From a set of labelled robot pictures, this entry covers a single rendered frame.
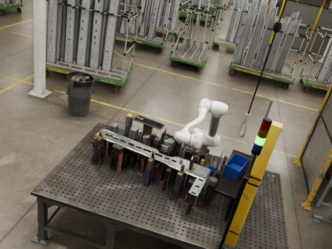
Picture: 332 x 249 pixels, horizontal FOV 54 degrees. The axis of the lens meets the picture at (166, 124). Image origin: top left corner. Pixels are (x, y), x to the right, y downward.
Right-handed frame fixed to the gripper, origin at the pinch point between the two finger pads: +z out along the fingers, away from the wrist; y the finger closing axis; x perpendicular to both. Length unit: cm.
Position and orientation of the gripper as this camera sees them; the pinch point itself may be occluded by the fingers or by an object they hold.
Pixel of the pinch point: (190, 166)
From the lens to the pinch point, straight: 352.8
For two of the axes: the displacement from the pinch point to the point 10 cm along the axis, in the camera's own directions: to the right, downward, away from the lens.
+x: 9.1, 3.3, -2.6
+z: -1.7, 8.6, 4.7
